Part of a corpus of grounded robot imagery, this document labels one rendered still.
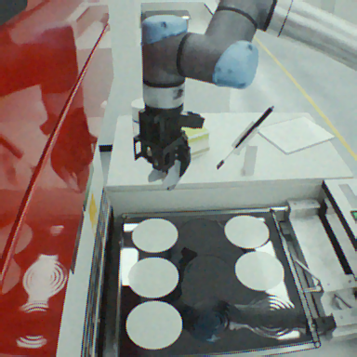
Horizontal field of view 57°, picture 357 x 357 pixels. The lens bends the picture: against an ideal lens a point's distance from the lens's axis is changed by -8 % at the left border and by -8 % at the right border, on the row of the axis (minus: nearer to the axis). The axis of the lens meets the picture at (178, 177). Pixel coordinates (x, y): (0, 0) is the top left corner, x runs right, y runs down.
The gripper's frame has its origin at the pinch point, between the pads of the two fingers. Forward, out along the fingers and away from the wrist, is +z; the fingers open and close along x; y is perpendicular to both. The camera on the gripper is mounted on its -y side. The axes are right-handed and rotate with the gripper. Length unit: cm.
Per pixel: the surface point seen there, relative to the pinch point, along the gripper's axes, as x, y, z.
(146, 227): -2.2, 6.4, 9.7
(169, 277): 10.3, 14.5, 9.7
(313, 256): 32.8, -9.1, 11.3
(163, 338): 17.4, 26.1, 9.7
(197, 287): 16.1, 13.3, 9.7
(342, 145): 13, -223, 98
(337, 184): 30.9, -26.8, 3.2
